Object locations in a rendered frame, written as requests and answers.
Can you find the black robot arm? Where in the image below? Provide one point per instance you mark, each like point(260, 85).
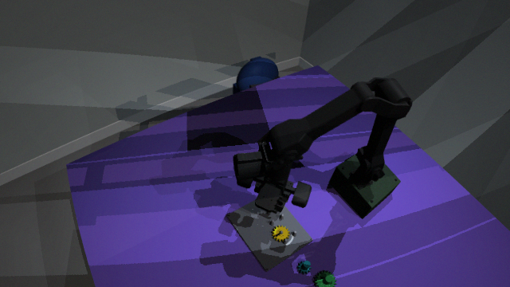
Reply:
point(292, 138)

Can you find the dark teal gear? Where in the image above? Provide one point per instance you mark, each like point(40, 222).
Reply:
point(304, 267)

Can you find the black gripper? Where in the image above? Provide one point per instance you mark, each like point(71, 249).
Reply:
point(300, 194)

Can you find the yellow gear with black stripe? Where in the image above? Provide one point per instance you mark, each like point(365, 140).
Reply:
point(278, 236)

